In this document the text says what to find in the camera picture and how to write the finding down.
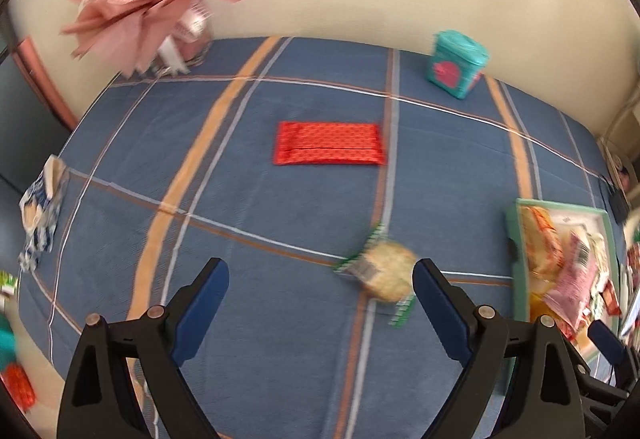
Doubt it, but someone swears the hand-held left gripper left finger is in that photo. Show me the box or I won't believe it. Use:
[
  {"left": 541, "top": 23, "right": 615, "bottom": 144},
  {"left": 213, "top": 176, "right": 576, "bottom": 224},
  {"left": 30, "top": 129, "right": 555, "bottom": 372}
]
[{"left": 56, "top": 257, "right": 231, "bottom": 439}]

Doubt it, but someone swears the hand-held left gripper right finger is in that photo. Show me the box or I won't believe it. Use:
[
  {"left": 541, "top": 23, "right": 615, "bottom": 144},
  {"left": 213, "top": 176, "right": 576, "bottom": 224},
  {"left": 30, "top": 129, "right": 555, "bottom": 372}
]
[{"left": 411, "top": 258, "right": 586, "bottom": 439}]

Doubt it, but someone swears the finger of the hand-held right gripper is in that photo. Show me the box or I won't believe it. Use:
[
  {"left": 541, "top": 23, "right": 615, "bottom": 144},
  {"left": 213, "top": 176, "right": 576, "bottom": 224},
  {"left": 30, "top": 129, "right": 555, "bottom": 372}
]
[
  {"left": 587, "top": 319, "right": 632, "bottom": 387},
  {"left": 562, "top": 336, "right": 626, "bottom": 412}
]

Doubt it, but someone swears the bright red snack packet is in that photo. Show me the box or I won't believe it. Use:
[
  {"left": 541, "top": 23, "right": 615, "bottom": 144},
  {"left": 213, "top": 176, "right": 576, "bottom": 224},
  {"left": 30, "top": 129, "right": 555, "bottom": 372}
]
[{"left": 597, "top": 279, "right": 623, "bottom": 317}]

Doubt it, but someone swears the pink snack packet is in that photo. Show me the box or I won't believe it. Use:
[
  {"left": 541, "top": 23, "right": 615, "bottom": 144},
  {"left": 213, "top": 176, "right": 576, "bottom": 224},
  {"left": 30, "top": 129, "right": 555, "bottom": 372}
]
[{"left": 542, "top": 229, "right": 601, "bottom": 325}]

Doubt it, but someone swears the clear packet pale cake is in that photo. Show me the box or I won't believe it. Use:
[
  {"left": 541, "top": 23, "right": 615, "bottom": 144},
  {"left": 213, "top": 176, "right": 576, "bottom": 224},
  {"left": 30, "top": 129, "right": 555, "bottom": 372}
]
[{"left": 334, "top": 223, "right": 420, "bottom": 330}]

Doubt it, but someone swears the yellow snack packet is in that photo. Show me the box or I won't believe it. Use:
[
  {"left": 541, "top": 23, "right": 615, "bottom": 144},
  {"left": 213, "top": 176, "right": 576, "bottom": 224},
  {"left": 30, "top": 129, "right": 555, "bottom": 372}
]
[{"left": 530, "top": 279, "right": 566, "bottom": 320}]

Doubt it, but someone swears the white tray teal rim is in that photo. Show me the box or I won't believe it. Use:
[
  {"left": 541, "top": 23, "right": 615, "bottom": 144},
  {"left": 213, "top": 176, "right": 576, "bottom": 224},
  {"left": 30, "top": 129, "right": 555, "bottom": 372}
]
[{"left": 504, "top": 199, "right": 626, "bottom": 390}]

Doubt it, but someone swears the orange snack packet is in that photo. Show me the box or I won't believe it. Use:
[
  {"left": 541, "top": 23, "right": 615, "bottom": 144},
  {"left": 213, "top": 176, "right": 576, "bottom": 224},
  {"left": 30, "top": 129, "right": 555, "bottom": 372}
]
[{"left": 520, "top": 206, "right": 568, "bottom": 280}]

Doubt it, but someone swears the colourful printed carton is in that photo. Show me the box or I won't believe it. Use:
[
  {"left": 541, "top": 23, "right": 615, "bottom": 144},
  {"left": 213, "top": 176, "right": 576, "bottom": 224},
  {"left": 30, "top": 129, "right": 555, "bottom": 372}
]
[{"left": 620, "top": 244, "right": 640, "bottom": 335}]

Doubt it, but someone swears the blue plaid bedsheet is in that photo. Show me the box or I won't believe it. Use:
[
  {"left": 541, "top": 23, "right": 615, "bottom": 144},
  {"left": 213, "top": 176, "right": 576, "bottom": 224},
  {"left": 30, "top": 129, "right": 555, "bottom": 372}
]
[{"left": 17, "top": 36, "right": 631, "bottom": 439}]

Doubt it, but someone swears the black power adapter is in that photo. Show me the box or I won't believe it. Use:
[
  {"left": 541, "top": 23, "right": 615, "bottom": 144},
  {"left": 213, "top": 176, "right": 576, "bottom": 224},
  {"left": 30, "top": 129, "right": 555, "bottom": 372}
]
[{"left": 607, "top": 189, "right": 631, "bottom": 222}]

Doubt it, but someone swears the crumpled blue white wrapper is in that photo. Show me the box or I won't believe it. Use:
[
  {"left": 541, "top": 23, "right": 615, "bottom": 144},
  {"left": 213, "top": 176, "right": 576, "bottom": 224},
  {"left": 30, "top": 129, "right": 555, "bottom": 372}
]
[{"left": 18, "top": 156, "right": 70, "bottom": 272}]

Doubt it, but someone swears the teal plastic item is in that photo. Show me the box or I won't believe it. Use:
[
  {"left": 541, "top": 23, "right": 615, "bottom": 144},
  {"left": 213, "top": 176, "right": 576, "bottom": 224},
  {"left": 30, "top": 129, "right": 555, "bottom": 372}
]
[{"left": 0, "top": 314, "right": 18, "bottom": 370}]

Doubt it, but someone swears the small red packet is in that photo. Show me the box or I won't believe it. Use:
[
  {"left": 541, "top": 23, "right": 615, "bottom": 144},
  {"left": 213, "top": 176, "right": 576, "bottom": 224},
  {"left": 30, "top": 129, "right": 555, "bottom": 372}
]
[{"left": 0, "top": 364, "right": 36, "bottom": 412}]

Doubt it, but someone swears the red patterned flat packet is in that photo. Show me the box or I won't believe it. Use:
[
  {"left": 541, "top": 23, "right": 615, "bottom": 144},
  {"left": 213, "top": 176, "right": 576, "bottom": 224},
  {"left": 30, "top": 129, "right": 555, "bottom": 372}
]
[{"left": 273, "top": 121, "right": 388, "bottom": 167}]

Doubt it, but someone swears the teal toy box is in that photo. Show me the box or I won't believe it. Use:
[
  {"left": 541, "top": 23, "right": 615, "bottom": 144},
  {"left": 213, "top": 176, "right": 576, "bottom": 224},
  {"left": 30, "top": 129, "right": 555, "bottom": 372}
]
[{"left": 425, "top": 30, "right": 490, "bottom": 100}]

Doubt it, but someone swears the dark panel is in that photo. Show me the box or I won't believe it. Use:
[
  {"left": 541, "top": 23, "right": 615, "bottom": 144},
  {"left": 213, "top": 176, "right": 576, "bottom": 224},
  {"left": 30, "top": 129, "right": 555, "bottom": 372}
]
[{"left": 0, "top": 54, "right": 71, "bottom": 192}]

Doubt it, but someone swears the glass vase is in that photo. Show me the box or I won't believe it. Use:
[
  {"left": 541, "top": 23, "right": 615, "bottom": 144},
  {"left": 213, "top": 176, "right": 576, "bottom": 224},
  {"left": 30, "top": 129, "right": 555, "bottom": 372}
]
[{"left": 150, "top": 0, "right": 213, "bottom": 77}]

